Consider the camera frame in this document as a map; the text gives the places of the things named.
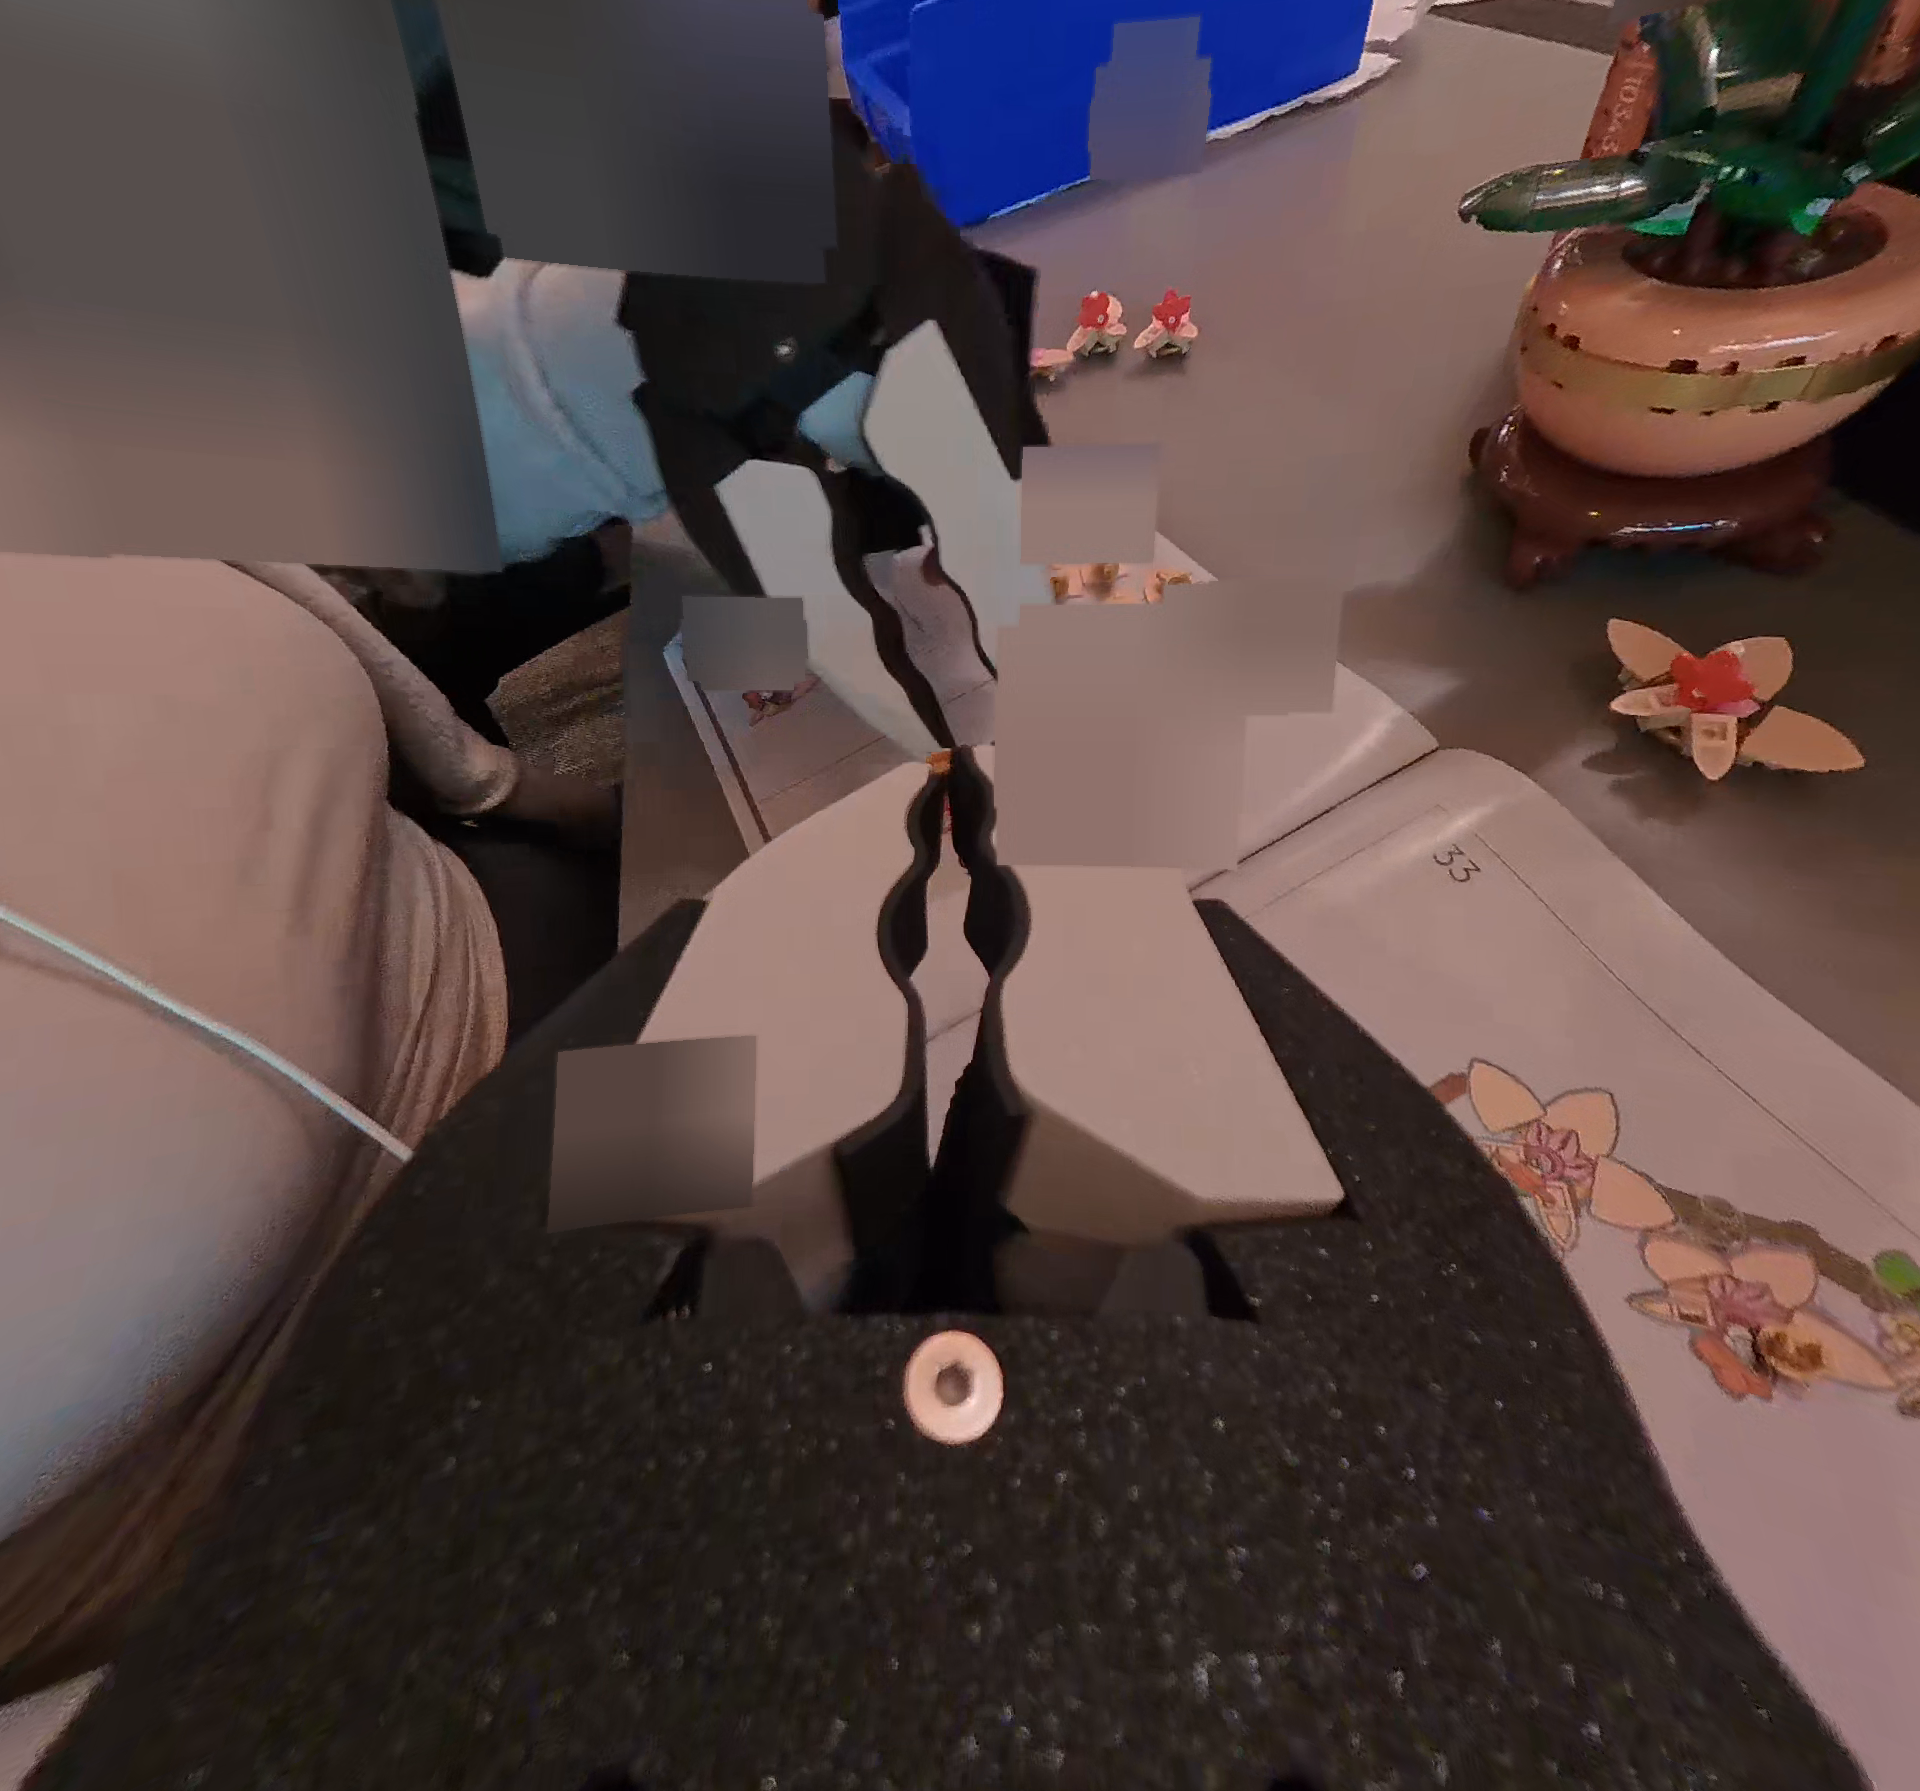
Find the small tan toy brick piece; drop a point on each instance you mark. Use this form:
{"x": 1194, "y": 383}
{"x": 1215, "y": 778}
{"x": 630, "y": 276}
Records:
{"x": 941, "y": 765}

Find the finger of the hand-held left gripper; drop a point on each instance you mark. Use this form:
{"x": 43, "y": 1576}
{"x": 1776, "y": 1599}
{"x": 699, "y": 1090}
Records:
{"x": 954, "y": 426}
{"x": 796, "y": 531}

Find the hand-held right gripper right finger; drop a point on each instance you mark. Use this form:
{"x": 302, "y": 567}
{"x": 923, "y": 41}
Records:
{"x": 1156, "y": 1056}

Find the small pink toy brick piece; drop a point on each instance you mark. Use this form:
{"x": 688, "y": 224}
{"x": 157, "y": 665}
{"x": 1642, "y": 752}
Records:
{"x": 1049, "y": 363}

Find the grey fabric chair seat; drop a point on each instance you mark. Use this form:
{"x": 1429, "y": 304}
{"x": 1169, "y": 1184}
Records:
{"x": 565, "y": 690}

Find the small red toy brick flower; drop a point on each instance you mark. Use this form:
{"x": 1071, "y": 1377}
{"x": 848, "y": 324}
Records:
{"x": 1169, "y": 321}
{"x": 1100, "y": 321}

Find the toy brick instruction booklet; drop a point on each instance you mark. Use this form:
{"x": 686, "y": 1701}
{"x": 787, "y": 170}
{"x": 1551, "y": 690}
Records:
{"x": 1500, "y": 952}

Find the blue plastic bin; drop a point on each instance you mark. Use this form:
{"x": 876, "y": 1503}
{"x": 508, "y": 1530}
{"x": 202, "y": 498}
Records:
{"x": 1019, "y": 66}

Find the grey desk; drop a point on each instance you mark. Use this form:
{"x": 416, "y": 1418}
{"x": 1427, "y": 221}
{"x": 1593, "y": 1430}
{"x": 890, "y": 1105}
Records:
{"x": 1349, "y": 352}

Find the assembled pink brick flower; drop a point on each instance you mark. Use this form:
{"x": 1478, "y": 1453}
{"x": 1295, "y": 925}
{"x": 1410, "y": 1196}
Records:
{"x": 1711, "y": 711}

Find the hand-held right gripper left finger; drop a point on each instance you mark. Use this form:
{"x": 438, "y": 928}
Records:
{"x": 796, "y": 981}

